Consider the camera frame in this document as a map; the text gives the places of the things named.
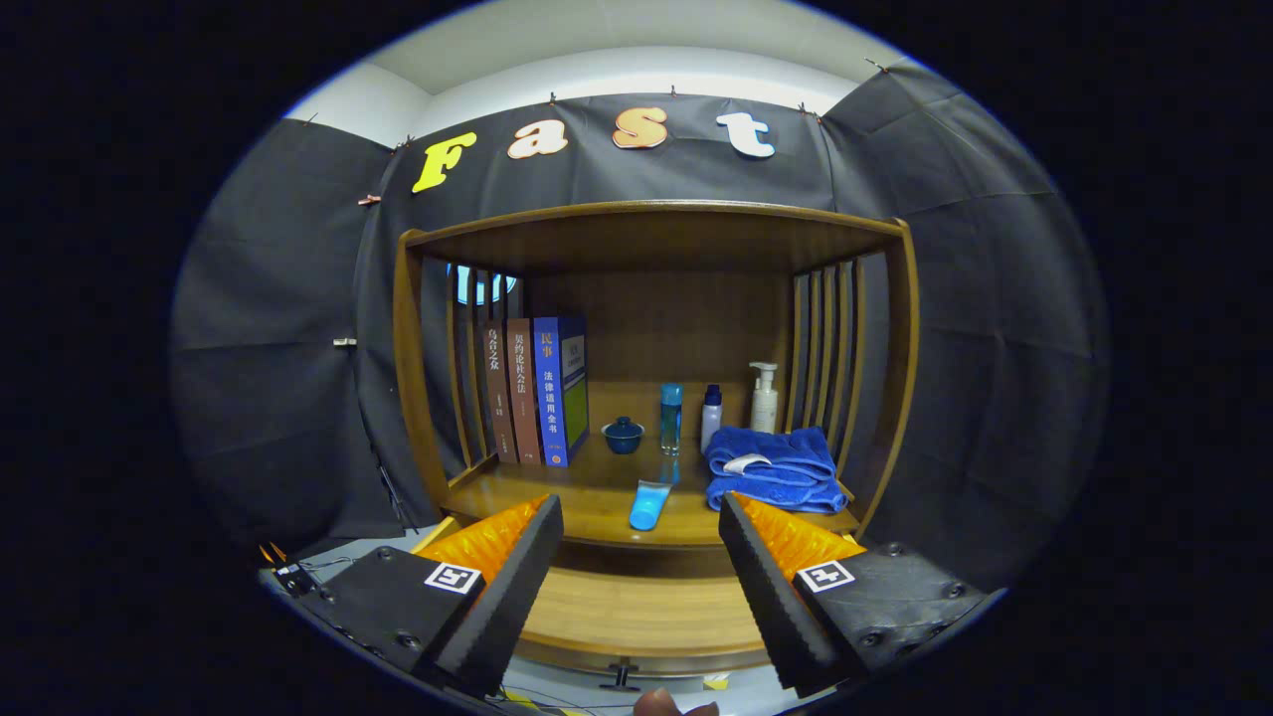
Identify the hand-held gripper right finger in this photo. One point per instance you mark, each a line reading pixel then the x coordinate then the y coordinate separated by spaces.
pixel 764 587

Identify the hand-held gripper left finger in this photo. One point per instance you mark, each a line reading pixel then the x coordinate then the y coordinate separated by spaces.
pixel 512 587

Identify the wooden drawer with black knob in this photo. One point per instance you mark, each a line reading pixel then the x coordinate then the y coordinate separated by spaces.
pixel 646 607

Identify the light blue tube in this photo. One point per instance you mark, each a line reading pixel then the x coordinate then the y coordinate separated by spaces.
pixel 649 507

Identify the wooden countertop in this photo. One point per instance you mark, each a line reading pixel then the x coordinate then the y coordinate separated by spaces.
pixel 597 497

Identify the wooden cabinet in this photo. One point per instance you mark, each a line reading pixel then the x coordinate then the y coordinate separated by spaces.
pixel 686 318

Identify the small yellow tape piece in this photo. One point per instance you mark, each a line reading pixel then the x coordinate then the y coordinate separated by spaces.
pixel 716 682

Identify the folded blue towel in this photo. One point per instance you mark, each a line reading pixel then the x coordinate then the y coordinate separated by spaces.
pixel 786 477

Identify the yellow black striped floor tape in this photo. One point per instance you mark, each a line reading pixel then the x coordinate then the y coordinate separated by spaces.
pixel 522 698

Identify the white bottle with dark cap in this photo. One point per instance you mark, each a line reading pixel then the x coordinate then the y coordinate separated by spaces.
pixel 710 423

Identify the white pump bottle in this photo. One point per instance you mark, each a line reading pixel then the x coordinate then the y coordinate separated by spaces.
pixel 764 408

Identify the blue lidded teacup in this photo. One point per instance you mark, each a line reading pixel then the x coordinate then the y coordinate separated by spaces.
pixel 624 438

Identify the translucent blue bottle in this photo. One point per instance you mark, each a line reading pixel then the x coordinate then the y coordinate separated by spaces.
pixel 671 423

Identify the reddish brown book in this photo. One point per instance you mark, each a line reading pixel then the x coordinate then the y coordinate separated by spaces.
pixel 524 398

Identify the dark brown book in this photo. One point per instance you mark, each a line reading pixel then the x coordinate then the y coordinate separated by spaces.
pixel 499 398

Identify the thick blue book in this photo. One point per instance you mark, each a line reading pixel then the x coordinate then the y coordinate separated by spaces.
pixel 549 398

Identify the small black device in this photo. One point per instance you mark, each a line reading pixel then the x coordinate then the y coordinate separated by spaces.
pixel 293 577

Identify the black backdrop cloth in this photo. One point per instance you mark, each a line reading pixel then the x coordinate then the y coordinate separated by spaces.
pixel 995 298

